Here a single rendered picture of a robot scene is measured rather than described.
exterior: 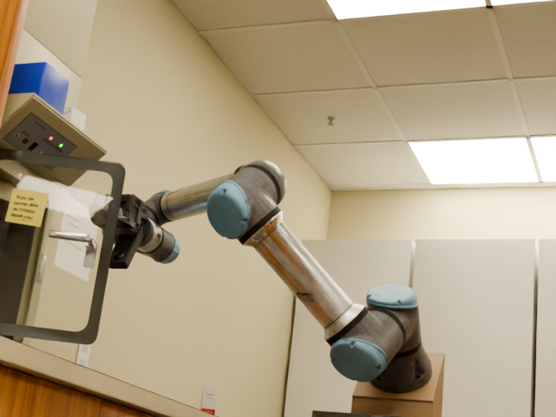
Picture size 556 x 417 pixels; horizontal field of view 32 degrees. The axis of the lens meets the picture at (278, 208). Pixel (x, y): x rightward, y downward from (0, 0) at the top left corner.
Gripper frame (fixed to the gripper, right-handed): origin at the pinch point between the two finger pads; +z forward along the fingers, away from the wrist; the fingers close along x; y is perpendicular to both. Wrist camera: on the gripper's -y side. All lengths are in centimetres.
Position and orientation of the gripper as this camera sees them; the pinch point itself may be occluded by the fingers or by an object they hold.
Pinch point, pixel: (94, 210)
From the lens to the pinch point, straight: 211.4
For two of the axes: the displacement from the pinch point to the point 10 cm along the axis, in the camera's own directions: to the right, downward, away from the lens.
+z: -3.5, -3.4, -8.7
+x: 9.3, -0.2, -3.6
